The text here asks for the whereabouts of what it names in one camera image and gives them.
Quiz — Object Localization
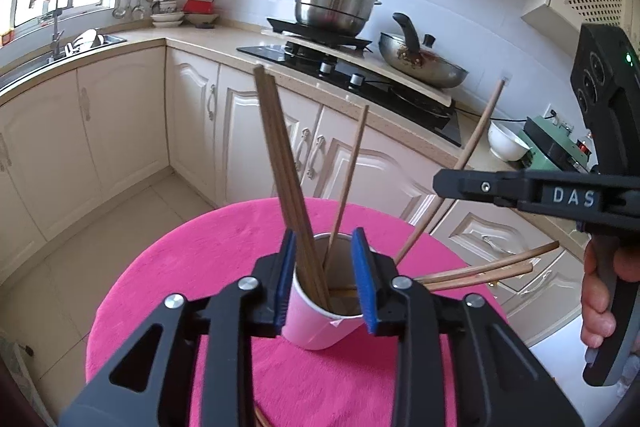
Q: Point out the cream base cabinets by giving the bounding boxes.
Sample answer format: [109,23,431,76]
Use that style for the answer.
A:
[0,22,591,348]

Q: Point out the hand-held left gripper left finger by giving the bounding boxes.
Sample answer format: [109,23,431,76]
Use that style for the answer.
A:
[60,229,297,427]

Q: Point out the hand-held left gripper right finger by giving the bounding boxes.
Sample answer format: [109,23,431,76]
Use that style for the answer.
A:
[351,227,586,427]

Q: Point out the bundle of wooden chopsticks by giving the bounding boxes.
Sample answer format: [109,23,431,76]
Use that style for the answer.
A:
[252,66,560,427]

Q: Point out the steel stock pot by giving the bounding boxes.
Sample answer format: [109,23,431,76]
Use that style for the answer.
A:
[286,0,382,36]

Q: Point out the steel faucet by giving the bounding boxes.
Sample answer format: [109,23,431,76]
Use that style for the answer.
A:
[30,0,66,62]

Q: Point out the black induction cooker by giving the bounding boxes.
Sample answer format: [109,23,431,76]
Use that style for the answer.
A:
[266,17,373,52]

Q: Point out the green multi cooker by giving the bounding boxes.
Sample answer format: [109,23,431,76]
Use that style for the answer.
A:
[522,114,601,175]

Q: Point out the wok with glass lid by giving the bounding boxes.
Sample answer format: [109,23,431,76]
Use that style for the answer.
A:
[378,13,469,89]

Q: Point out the stack of white plates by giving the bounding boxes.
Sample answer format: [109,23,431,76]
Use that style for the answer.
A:
[150,9,185,28]

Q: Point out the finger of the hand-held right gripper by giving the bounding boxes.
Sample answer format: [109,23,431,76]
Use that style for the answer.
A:
[433,169,526,210]

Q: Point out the pink tablecloth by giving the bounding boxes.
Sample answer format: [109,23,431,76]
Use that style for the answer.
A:
[85,197,508,427]

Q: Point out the black glass gas stove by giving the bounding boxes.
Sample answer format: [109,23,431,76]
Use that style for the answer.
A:
[236,42,463,148]

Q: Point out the red box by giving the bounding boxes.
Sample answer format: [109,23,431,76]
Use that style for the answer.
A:
[182,0,221,28]

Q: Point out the white bowl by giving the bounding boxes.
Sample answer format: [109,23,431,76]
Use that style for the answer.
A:
[487,121,532,161]

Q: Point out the person's right hand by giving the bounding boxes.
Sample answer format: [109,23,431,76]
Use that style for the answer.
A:
[580,239,640,349]

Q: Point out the pink cup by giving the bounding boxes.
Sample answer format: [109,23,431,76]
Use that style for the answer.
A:
[292,232,368,351]

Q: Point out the slim brown chopstick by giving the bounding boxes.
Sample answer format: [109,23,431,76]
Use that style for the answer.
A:
[394,80,505,266]

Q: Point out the wooden board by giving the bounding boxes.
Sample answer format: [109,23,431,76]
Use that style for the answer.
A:
[285,38,453,108]

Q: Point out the steel sink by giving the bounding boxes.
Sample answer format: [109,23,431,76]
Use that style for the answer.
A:
[0,34,127,82]

